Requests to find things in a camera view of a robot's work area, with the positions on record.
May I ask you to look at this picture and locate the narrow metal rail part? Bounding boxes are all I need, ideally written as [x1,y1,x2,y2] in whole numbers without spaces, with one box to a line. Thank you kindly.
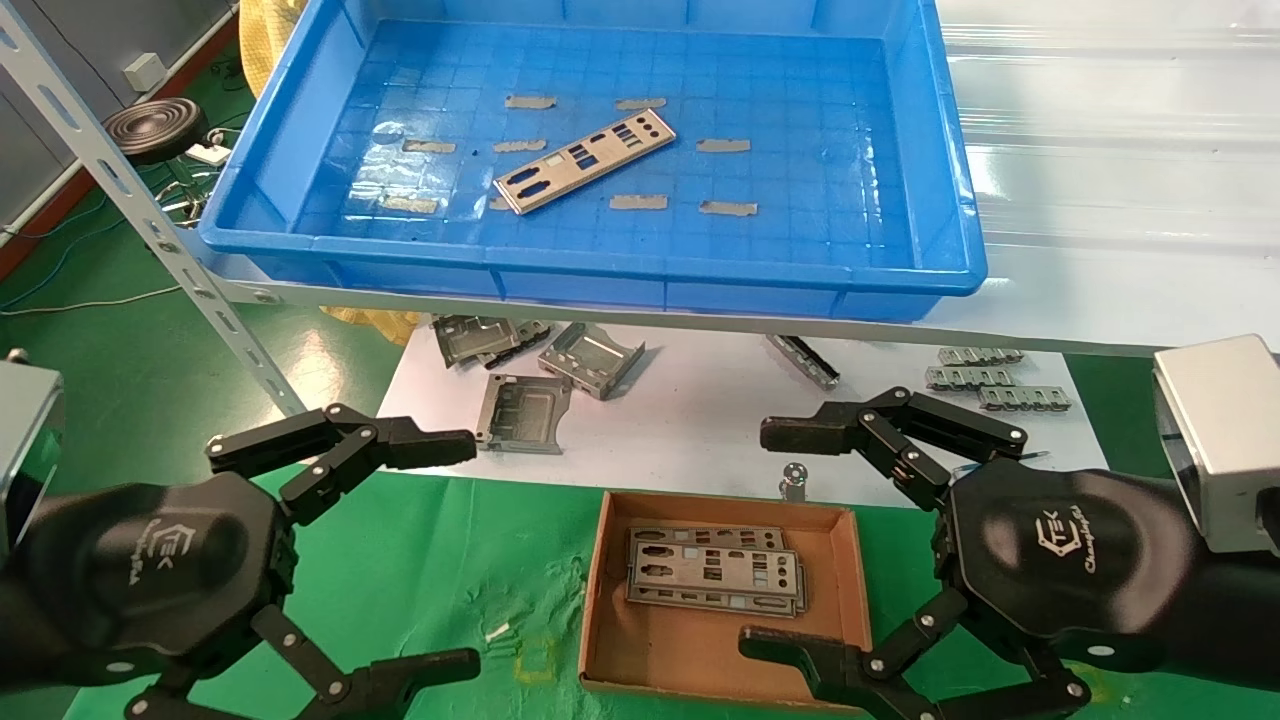
[766,334,841,391]

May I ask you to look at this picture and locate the blue plastic tray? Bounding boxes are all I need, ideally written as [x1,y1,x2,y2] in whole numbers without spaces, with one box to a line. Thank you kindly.
[197,0,989,323]

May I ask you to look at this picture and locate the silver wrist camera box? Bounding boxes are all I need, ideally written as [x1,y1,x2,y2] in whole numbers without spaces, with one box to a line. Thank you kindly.
[1152,334,1280,557]
[0,358,67,563]

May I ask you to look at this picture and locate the round black stool seat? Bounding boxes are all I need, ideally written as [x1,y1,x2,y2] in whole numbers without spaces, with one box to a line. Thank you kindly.
[103,97,209,166]

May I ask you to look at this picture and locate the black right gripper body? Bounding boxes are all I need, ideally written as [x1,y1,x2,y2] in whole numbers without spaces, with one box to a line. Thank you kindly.
[933,460,1280,693]

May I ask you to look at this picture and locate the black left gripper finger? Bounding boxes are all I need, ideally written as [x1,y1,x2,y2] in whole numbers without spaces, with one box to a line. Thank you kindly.
[125,603,483,720]
[206,403,478,526]

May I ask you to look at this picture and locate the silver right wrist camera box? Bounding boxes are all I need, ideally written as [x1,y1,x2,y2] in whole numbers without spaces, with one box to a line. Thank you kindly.
[1152,334,1280,557]

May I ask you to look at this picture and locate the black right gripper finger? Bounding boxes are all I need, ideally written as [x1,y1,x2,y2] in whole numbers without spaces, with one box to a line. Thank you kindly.
[760,387,1029,511]
[738,588,1093,720]

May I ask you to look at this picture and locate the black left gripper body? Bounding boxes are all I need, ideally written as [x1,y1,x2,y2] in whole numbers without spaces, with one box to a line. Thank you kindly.
[0,472,299,693]

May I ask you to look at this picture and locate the perforated grey metal shelf post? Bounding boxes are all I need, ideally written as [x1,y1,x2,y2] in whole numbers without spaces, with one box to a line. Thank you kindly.
[0,18,307,417]

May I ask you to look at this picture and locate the white paper sheet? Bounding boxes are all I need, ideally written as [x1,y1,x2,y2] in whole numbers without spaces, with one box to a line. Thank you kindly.
[375,318,1109,509]

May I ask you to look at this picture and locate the silver metal IO shield plate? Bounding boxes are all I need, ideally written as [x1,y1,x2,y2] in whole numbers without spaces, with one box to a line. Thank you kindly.
[626,545,807,617]
[493,108,677,216]
[626,524,787,553]

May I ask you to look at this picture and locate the thin white floor cable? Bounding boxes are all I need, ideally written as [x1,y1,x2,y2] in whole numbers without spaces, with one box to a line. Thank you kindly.
[0,286,183,317]

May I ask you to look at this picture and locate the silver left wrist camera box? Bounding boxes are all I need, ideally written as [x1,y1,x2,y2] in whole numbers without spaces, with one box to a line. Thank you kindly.
[0,358,67,563]

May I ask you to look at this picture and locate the flat grey metal frame bracket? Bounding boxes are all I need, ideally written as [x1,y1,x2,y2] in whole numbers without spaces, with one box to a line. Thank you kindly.
[474,374,574,455]

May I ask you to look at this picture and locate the shallow cardboard box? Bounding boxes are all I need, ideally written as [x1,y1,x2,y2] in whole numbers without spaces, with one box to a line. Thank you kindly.
[578,488,873,713]

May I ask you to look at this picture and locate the open grey metal cage bracket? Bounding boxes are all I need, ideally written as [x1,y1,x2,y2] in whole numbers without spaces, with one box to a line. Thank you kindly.
[538,322,647,401]

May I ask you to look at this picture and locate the dark metal bracket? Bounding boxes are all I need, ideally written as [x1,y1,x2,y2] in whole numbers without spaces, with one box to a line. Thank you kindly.
[478,319,553,369]

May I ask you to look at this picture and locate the green table cloth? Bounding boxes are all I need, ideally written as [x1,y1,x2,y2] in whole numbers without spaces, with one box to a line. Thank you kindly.
[65,462,1280,720]

